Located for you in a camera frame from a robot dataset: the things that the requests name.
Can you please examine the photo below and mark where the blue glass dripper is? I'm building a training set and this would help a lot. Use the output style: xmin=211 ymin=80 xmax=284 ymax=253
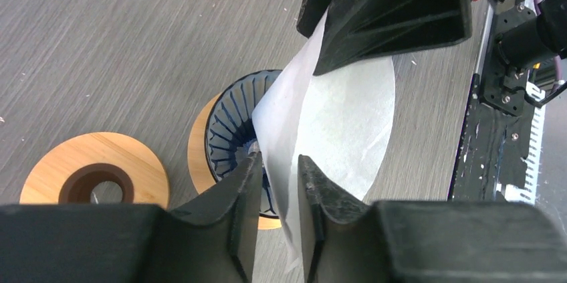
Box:
xmin=204 ymin=69 xmax=284 ymax=220

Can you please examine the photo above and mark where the white paper coffee filter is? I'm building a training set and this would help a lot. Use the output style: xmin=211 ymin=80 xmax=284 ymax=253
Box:
xmin=252 ymin=19 xmax=395 ymax=269

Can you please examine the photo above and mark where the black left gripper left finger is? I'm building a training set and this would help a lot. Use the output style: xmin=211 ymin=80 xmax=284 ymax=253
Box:
xmin=1 ymin=153 xmax=262 ymax=282

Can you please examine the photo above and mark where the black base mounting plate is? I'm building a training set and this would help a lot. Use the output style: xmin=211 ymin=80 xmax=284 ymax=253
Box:
xmin=448 ymin=5 xmax=545 ymax=205

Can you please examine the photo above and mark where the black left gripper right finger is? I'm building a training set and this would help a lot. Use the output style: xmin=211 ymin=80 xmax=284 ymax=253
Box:
xmin=298 ymin=155 xmax=566 ymax=282

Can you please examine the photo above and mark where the wooden ring dripper stand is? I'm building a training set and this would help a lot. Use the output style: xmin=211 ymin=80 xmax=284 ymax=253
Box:
xmin=19 ymin=132 xmax=170 ymax=208

